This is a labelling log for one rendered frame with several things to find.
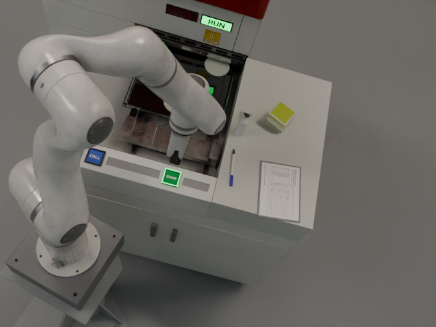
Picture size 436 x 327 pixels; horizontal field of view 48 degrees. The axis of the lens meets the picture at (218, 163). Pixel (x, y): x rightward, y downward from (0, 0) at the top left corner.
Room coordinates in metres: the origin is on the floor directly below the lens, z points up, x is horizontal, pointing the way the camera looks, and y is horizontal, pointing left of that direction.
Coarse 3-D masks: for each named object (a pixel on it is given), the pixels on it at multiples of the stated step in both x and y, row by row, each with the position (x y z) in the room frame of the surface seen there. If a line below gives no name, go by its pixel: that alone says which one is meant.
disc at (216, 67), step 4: (208, 60) 1.23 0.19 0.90; (212, 60) 1.24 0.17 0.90; (216, 60) 1.24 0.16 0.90; (220, 60) 1.25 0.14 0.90; (204, 64) 1.20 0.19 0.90; (208, 64) 1.21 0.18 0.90; (212, 64) 1.22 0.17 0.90; (216, 64) 1.22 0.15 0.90; (220, 64) 1.23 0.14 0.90; (224, 64) 1.24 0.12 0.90; (228, 64) 1.25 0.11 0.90; (208, 68) 1.19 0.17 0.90; (212, 68) 1.20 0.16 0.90; (216, 68) 1.21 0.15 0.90; (220, 68) 1.21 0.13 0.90; (224, 68) 1.22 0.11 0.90; (228, 68) 1.23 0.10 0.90; (208, 72) 1.18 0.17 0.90; (212, 72) 1.18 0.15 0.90; (216, 72) 1.19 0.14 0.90; (220, 72) 1.20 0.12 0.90; (224, 72) 1.20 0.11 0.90
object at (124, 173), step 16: (80, 160) 0.61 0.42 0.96; (112, 160) 0.65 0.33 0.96; (128, 160) 0.67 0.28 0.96; (144, 160) 0.69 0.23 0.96; (96, 176) 0.59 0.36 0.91; (112, 176) 0.60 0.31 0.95; (128, 176) 0.62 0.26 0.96; (144, 176) 0.64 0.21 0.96; (160, 176) 0.66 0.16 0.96; (192, 176) 0.70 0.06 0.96; (208, 176) 0.72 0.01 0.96; (128, 192) 0.61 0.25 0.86; (144, 192) 0.61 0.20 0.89; (160, 192) 0.62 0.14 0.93; (176, 192) 0.63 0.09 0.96; (192, 192) 0.65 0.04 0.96; (208, 192) 0.67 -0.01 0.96; (176, 208) 0.63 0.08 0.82; (192, 208) 0.63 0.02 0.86; (208, 208) 0.64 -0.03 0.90
